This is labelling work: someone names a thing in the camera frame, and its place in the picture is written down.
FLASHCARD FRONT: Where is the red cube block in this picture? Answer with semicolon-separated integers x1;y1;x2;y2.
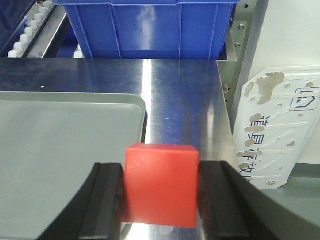
122;143;200;228

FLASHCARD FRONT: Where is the blue plastic bin right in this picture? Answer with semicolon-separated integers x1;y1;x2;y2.
54;0;237;60

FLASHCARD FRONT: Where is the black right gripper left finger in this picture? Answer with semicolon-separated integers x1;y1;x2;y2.
39;163;125;240

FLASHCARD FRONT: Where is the white foam board with print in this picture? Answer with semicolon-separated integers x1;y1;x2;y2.
233;66;320;190

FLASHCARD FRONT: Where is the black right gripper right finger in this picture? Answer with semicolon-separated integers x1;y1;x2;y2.
197;161;320;240

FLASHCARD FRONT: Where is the steel shelf upright post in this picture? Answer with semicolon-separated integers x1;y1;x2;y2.
217;0;270;113

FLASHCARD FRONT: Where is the grey metal tray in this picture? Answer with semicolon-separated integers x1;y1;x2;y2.
0;91;146;240

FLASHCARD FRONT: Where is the white roller conveyor rail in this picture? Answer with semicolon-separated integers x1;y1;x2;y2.
7;0;54;58

